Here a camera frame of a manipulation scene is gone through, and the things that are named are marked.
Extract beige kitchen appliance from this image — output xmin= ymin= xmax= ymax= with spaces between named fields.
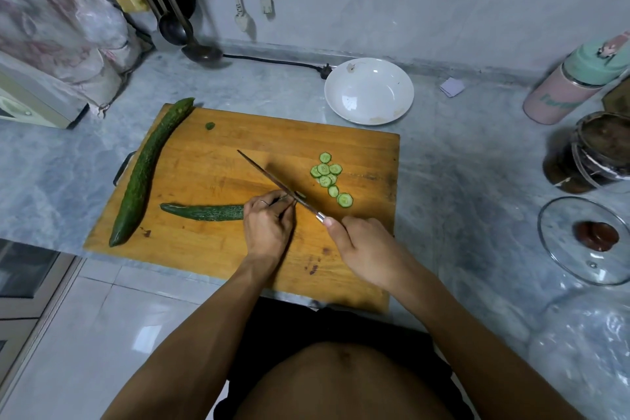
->
xmin=0 ymin=51 xmax=90 ymax=130

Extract black power cable with plug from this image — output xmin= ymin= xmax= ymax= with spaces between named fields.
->
xmin=221 ymin=54 xmax=333 ymax=80

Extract wooden cutting board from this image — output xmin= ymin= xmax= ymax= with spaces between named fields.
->
xmin=83 ymin=104 xmax=400 ymax=314

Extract floral patterned cloth cover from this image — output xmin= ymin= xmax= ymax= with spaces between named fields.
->
xmin=0 ymin=0 xmax=144 ymax=108

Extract partly cut green cucumber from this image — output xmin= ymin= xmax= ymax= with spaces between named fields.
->
xmin=160 ymin=192 xmax=306 ymax=222

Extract steel kitchen knife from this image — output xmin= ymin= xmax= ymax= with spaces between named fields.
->
xmin=237 ymin=149 xmax=328 ymax=225

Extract person's left hand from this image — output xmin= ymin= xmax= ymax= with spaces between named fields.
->
xmin=242 ymin=191 xmax=298 ymax=266

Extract clear plastic bag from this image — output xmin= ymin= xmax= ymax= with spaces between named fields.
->
xmin=528 ymin=287 xmax=630 ymax=420

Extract person's right hand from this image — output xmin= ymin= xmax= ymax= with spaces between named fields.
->
xmin=323 ymin=216 xmax=410 ymax=290

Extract grey lower cabinet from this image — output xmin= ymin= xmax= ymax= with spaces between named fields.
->
xmin=0 ymin=238 xmax=82 ymax=386

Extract pile of cucumber slices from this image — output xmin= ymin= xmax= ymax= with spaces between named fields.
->
xmin=310 ymin=152 xmax=354 ymax=209

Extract whole long green cucumber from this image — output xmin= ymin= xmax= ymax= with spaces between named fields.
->
xmin=109 ymin=97 xmax=196 ymax=248

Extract person's right forearm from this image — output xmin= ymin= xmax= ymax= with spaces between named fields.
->
xmin=373 ymin=266 xmax=584 ymax=420

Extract small white paper piece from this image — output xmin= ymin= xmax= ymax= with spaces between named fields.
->
xmin=439 ymin=77 xmax=466 ymax=98

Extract white shallow plate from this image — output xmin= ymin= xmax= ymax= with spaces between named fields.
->
xmin=324 ymin=57 xmax=415 ymax=126

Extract glass lid with brown knob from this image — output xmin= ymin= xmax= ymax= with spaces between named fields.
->
xmin=537 ymin=196 xmax=630 ymax=286

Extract person's bare belly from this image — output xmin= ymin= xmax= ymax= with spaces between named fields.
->
xmin=235 ymin=341 xmax=445 ymax=420

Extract pink bottle with green lid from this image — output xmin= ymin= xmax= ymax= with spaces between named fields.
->
xmin=523 ymin=31 xmax=630 ymax=126

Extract glass jar with dark contents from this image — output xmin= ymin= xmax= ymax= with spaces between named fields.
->
xmin=543 ymin=112 xmax=630 ymax=195

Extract person's left forearm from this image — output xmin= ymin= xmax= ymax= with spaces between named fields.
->
xmin=102 ymin=256 xmax=285 ymax=420

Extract person's black shorts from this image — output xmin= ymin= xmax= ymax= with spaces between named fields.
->
xmin=214 ymin=297 xmax=474 ymax=420

